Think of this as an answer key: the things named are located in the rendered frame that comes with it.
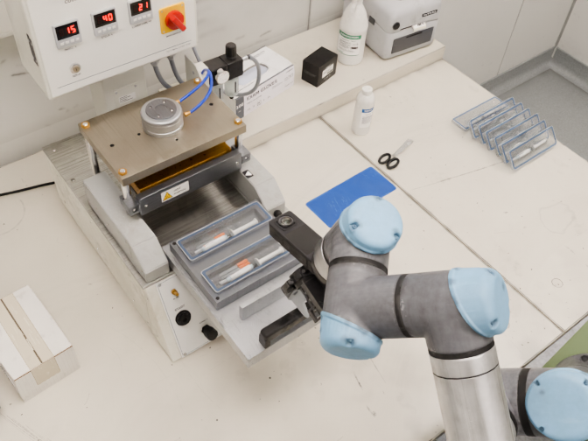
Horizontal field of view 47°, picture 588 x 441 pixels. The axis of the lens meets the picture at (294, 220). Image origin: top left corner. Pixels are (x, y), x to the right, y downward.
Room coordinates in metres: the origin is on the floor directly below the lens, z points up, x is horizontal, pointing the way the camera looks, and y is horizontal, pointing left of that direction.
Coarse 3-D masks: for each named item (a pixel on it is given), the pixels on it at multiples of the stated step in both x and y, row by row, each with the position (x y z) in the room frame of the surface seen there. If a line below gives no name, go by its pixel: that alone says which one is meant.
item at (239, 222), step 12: (252, 204) 0.88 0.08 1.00; (228, 216) 0.84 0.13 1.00; (240, 216) 0.85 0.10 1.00; (252, 216) 0.85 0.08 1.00; (264, 216) 0.85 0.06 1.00; (204, 228) 0.81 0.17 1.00; (216, 228) 0.81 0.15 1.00; (228, 228) 0.81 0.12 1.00; (240, 228) 0.81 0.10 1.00; (180, 240) 0.77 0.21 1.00; (192, 240) 0.78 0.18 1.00; (204, 240) 0.78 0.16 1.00; (216, 240) 0.78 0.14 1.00; (228, 240) 0.78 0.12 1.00; (192, 252) 0.75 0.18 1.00; (204, 252) 0.75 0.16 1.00
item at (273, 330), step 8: (296, 312) 0.63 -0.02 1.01; (280, 320) 0.62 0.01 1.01; (288, 320) 0.62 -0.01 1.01; (296, 320) 0.62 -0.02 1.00; (264, 328) 0.60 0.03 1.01; (272, 328) 0.60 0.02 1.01; (280, 328) 0.60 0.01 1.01; (288, 328) 0.61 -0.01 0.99; (264, 336) 0.58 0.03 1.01; (272, 336) 0.59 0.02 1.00; (264, 344) 0.58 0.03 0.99
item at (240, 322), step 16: (176, 272) 0.74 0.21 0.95; (288, 272) 0.75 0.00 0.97; (192, 288) 0.69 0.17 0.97; (256, 288) 0.71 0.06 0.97; (272, 288) 0.68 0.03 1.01; (208, 304) 0.66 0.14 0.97; (240, 304) 0.64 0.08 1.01; (256, 304) 0.65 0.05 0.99; (272, 304) 0.67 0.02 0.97; (288, 304) 0.68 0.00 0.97; (224, 320) 0.63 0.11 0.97; (240, 320) 0.63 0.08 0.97; (256, 320) 0.64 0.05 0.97; (272, 320) 0.64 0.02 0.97; (304, 320) 0.65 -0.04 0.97; (224, 336) 0.61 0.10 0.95; (240, 336) 0.60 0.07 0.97; (256, 336) 0.60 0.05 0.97; (288, 336) 0.61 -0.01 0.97; (240, 352) 0.58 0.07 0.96; (256, 352) 0.57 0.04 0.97; (272, 352) 0.59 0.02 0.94
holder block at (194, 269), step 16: (240, 208) 0.87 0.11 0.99; (208, 224) 0.83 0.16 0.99; (176, 240) 0.78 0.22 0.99; (240, 240) 0.79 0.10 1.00; (256, 240) 0.80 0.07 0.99; (176, 256) 0.75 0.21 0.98; (208, 256) 0.75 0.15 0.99; (224, 256) 0.75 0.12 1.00; (288, 256) 0.77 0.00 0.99; (192, 272) 0.71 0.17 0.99; (272, 272) 0.73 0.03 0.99; (208, 288) 0.68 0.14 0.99; (240, 288) 0.68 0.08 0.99; (224, 304) 0.66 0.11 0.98
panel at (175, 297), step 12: (168, 276) 0.74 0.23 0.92; (156, 288) 0.72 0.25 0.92; (168, 288) 0.73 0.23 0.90; (180, 288) 0.74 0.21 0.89; (168, 300) 0.72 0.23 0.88; (180, 300) 0.73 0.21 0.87; (192, 300) 0.74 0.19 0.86; (168, 312) 0.70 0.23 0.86; (180, 312) 0.71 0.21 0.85; (192, 312) 0.73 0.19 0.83; (204, 312) 0.74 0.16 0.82; (192, 324) 0.71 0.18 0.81; (204, 324) 0.72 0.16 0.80; (180, 336) 0.69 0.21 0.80; (192, 336) 0.70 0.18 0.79; (204, 336) 0.71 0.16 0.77; (180, 348) 0.67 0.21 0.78; (192, 348) 0.68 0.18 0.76
